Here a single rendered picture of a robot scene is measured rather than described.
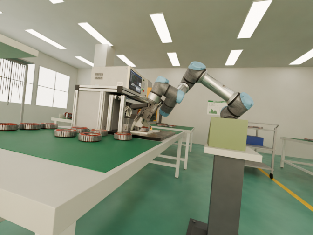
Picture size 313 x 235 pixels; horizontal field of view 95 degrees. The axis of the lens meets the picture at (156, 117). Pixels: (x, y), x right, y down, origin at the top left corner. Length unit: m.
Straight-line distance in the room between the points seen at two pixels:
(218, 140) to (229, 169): 0.20
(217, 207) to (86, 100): 1.24
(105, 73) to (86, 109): 0.36
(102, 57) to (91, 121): 4.55
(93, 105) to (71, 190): 0.96
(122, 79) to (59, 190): 1.05
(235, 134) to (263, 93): 5.97
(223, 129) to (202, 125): 5.42
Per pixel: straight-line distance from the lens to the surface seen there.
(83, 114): 1.30
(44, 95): 8.39
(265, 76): 7.17
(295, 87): 7.44
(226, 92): 1.16
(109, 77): 1.36
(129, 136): 0.90
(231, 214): 1.22
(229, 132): 1.07
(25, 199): 0.35
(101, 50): 5.79
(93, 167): 0.46
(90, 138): 0.80
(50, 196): 0.34
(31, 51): 1.05
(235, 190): 1.16
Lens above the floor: 0.90
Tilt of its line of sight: 1 degrees up
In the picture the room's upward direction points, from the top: 6 degrees clockwise
